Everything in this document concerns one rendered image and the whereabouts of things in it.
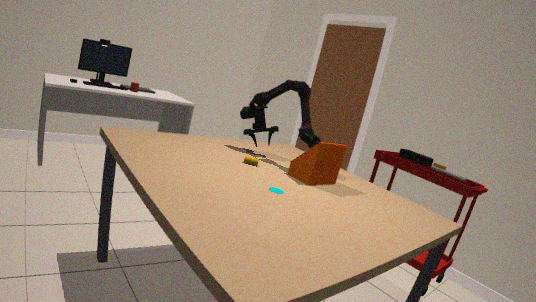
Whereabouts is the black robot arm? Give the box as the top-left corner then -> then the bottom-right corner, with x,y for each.
240,80 -> 321,149

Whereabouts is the yellow cylinder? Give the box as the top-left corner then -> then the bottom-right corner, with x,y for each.
244,156 -> 259,166

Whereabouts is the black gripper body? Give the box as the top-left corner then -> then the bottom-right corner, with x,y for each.
243,117 -> 279,135

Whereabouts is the cyan circle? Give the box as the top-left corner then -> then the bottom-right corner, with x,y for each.
269,187 -> 284,194

